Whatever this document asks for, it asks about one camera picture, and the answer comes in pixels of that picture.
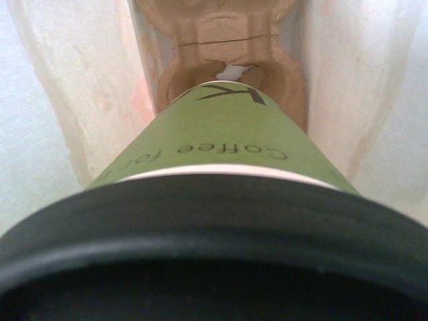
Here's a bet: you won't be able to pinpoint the green paper coffee cup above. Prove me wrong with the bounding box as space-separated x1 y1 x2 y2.
90 80 360 195

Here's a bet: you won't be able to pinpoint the black plastic cup lid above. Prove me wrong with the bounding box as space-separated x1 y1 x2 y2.
0 175 428 321

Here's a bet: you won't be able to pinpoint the white and green paper bag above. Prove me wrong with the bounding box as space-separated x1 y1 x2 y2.
0 0 428 235

